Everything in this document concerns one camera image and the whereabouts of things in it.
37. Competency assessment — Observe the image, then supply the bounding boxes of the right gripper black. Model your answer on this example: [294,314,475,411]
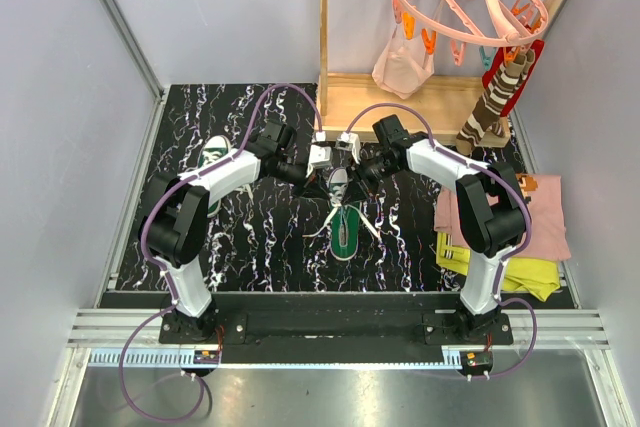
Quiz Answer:
[342,153,401,207]

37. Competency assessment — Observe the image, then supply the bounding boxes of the green sneaker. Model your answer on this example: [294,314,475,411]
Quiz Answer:
[197,135,232,219]
[328,167,361,262]

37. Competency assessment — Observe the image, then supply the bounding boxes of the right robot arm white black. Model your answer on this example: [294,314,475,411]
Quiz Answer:
[344,115,531,344]

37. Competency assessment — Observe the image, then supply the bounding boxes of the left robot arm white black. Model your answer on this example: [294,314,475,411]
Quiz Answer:
[138,122,322,343]

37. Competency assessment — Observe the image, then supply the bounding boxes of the pink mesh laundry bag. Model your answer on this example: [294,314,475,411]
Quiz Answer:
[372,24,434,100]

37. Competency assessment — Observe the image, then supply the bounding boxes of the brown white striped sock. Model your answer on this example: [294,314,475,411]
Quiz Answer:
[455,50,528,156]

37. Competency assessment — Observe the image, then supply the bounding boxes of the pink shirt with pixel character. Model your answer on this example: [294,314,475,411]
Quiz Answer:
[434,173,571,262]

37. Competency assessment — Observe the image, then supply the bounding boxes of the pink round clothes peg hanger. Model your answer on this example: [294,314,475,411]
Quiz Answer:
[392,0,550,66]

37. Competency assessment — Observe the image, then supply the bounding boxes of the yellow folded garment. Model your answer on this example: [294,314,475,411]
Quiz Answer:
[436,232,561,302]

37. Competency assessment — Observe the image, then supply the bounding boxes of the red cloth on hanger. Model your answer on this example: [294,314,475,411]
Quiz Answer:
[482,39,545,117]

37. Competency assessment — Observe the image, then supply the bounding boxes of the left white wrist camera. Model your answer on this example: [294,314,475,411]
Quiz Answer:
[306,131,332,176]

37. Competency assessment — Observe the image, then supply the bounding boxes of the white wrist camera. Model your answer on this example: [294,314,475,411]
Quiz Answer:
[306,131,332,176]
[335,131,361,164]

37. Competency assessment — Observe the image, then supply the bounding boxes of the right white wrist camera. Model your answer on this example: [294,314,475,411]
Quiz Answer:
[335,131,361,164]

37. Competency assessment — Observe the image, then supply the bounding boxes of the wooden drying rack frame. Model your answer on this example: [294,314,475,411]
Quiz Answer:
[313,0,599,149]

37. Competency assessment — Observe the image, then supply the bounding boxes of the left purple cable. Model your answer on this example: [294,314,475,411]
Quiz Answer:
[116,82,326,421]

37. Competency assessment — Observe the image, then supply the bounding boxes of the purple cable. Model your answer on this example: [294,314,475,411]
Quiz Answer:
[116,82,326,421]
[345,103,540,381]

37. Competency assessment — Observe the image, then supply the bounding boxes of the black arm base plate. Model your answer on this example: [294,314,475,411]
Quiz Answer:
[159,310,514,346]

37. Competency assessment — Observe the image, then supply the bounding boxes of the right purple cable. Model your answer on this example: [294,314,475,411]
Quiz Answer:
[345,103,540,381]

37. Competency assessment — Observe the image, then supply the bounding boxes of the aluminium rail frame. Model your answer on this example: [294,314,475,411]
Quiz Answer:
[68,310,609,371]

